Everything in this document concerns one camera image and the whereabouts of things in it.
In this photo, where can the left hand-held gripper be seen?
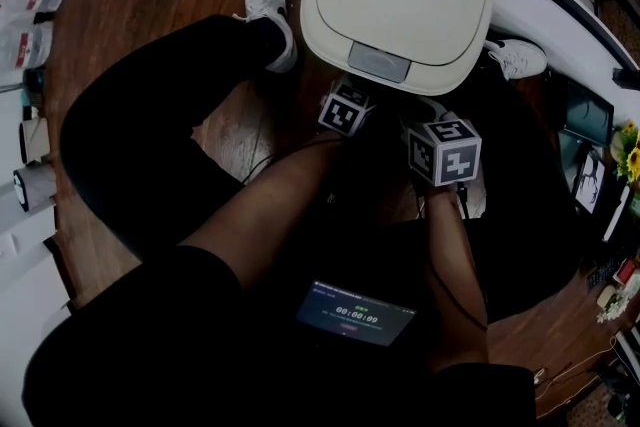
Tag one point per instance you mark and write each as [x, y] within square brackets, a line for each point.
[344, 113]

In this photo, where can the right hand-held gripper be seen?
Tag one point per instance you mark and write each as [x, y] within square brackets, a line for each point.
[445, 154]

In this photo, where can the cream trash bin body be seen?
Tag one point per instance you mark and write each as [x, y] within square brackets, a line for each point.
[440, 75]

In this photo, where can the person's right forearm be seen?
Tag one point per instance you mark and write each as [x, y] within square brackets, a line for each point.
[457, 265]

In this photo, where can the person's left forearm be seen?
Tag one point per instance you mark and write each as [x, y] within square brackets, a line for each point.
[280, 205]

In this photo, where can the person's right leg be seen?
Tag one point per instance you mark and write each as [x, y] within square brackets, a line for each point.
[530, 215]

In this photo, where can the person's leg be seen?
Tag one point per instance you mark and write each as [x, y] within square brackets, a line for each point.
[150, 115]
[530, 215]

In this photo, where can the person's right white shoe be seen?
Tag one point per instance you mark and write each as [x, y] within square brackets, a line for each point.
[520, 57]

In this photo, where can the person's white shoe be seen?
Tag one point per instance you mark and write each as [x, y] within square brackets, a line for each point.
[270, 10]
[520, 57]

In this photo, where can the person's left white shoe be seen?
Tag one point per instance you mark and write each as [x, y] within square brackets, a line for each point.
[270, 10]

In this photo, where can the framed black and white picture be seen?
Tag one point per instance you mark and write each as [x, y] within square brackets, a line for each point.
[590, 181]

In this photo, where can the dark monitor screen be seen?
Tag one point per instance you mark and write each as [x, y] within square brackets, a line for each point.
[590, 112]

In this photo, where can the dark tablet with timer screen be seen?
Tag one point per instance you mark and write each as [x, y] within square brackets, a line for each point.
[356, 313]

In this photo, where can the yellow sunflower bouquet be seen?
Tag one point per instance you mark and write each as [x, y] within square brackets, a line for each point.
[630, 152]

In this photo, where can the person's left leg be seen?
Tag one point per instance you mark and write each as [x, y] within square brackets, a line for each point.
[150, 115]

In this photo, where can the black keyboard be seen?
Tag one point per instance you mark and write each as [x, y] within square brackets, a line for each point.
[606, 268]

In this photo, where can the small red box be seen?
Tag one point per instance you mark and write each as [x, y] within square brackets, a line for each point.
[626, 272]

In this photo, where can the small white flowers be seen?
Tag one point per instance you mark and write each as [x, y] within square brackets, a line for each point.
[612, 305]

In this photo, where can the person's black shirt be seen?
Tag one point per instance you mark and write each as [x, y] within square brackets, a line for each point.
[200, 365]

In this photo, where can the white cup with black rim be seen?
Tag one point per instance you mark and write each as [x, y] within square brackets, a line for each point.
[32, 140]
[31, 187]

